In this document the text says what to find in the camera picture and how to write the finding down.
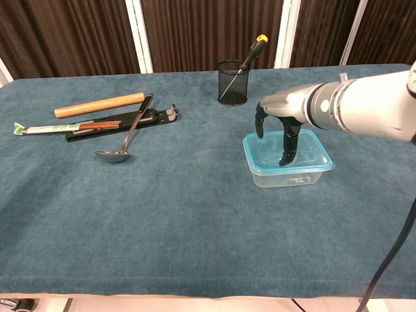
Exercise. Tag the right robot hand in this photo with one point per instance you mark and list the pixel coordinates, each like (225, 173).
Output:
(286, 102)

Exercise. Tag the blue plastic lid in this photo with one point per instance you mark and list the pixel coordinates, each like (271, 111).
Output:
(312, 152)

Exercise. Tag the clear plastic container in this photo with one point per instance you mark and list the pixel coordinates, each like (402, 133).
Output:
(286, 180)

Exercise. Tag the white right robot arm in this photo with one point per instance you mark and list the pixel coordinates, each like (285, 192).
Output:
(367, 104)

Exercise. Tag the black mesh pen holder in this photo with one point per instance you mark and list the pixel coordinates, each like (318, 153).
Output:
(232, 89)

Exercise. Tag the dark brown ribbed partition panel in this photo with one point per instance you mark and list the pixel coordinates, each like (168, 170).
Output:
(321, 32)
(65, 35)
(201, 29)
(390, 32)

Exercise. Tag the black flat folding stand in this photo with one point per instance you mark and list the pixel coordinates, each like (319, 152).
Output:
(149, 118)

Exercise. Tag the blue velvet tablecloth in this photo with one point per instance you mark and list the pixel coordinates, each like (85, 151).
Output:
(195, 221)

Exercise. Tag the stainless steel ladle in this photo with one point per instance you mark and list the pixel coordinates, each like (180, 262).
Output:
(112, 156)

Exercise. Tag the wooden rolling pin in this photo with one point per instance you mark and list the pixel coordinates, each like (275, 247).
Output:
(97, 105)

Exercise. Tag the chopsticks in paper sleeve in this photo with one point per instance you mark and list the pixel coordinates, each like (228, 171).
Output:
(45, 129)

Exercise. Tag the silver and black metal fitting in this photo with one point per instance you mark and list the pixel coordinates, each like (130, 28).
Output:
(16, 305)

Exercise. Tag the white partition frame post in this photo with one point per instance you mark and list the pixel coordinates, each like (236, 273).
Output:
(5, 73)
(352, 35)
(287, 32)
(139, 35)

